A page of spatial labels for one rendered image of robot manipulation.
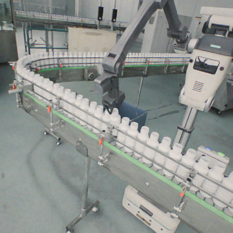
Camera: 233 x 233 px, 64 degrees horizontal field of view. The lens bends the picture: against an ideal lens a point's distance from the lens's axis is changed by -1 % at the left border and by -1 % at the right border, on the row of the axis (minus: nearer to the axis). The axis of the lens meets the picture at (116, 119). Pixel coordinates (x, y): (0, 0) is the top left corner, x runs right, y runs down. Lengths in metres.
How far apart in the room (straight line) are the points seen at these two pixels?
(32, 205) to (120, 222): 0.83
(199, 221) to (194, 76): 0.86
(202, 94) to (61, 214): 1.55
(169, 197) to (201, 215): 0.15
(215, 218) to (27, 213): 1.55
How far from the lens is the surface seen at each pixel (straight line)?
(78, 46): 4.89
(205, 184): 0.91
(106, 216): 1.94
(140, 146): 0.95
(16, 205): 2.09
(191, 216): 1.00
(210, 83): 1.34
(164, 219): 1.76
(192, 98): 1.39
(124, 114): 1.76
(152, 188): 1.01
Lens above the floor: 1.63
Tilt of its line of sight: 29 degrees down
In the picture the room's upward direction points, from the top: 9 degrees clockwise
